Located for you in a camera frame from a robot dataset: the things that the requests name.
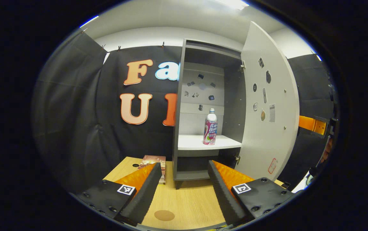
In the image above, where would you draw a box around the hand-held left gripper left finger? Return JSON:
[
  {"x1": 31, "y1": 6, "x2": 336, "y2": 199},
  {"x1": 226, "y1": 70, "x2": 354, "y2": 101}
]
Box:
[{"x1": 69, "y1": 162, "x2": 163, "y2": 227}]

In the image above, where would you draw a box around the brown picture cover book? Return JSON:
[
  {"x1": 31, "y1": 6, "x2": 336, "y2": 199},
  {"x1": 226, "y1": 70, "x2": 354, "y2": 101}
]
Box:
[{"x1": 138, "y1": 155, "x2": 166, "y2": 170}]

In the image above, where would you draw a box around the pink and white bottle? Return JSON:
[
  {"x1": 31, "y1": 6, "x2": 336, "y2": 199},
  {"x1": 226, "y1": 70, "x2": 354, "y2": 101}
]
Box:
[{"x1": 203, "y1": 108, "x2": 218, "y2": 146}]

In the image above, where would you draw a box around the white cabinet shelf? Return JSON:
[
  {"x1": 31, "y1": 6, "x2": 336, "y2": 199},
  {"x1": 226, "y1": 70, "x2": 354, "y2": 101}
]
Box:
[{"x1": 178, "y1": 134, "x2": 242, "y2": 150}]

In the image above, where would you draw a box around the grey cabinet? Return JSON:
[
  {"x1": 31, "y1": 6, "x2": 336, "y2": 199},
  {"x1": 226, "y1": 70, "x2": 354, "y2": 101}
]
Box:
[{"x1": 172, "y1": 38, "x2": 247, "y2": 190}]

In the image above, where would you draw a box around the round brown coaster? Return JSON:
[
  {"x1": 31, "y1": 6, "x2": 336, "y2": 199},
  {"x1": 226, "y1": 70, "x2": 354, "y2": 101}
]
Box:
[{"x1": 154, "y1": 210, "x2": 175, "y2": 221}]

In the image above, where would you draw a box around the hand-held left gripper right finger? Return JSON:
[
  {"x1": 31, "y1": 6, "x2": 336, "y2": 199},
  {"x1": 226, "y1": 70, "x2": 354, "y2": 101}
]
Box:
[{"x1": 208, "y1": 160, "x2": 295, "y2": 227}]

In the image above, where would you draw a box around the black backdrop cloth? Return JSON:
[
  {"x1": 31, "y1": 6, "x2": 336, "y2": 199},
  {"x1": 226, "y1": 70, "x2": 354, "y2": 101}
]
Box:
[
  {"x1": 31, "y1": 30, "x2": 183, "y2": 193},
  {"x1": 277, "y1": 54, "x2": 337, "y2": 190}
]

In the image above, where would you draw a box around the ceiling light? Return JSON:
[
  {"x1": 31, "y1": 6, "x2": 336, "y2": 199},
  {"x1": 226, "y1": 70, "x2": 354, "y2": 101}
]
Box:
[
  {"x1": 79, "y1": 15, "x2": 99, "y2": 29},
  {"x1": 215, "y1": 0, "x2": 249, "y2": 10}
]

